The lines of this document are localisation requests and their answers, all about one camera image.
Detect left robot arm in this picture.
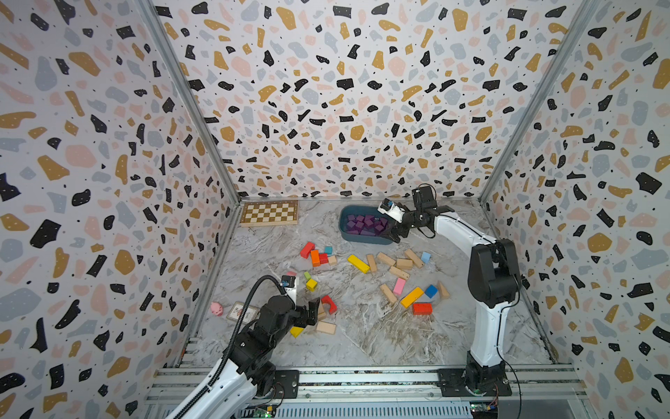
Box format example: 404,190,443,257
169,295,320,418

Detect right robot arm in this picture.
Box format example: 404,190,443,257
378,183,520,396

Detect teal plastic storage bin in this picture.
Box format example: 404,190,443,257
338,205,393,245

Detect yellow block near gripper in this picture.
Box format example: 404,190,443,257
290,326,305,338

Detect natural wood square block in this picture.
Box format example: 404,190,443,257
316,321,337,335

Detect red arch block front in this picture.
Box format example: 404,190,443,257
321,295,338,314

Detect yellow cube block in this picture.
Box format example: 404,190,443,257
305,279,318,292

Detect natural wood long block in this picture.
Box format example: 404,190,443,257
405,249,424,268

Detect natural wood flat block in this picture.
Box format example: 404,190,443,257
395,258,414,271

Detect orange rectangular block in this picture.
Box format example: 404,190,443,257
310,250,321,267

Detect natural wood thick block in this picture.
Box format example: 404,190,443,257
377,252,396,266

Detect square card on table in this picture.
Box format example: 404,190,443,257
226,301,260,325

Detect pink rectangular block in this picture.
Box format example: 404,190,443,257
393,278,407,296

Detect yellow orange long block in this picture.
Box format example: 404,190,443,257
401,287,424,308

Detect natural wood long plank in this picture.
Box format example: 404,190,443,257
380,284,398,306

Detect red wedge block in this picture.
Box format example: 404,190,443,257
412,303,433,316

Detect wooden chessboard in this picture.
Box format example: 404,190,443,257
240,201,298,228

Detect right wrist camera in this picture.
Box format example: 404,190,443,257
378,198,408,223

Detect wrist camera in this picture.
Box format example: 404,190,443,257
378,198,408,223
281,275,298,304

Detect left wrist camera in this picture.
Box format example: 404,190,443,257
281,275,298,304

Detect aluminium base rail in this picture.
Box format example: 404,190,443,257
141,365,597,418

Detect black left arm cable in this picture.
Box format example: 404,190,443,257
172,274,286,419

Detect aluminium corner post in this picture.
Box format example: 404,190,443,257
478,0,598,206

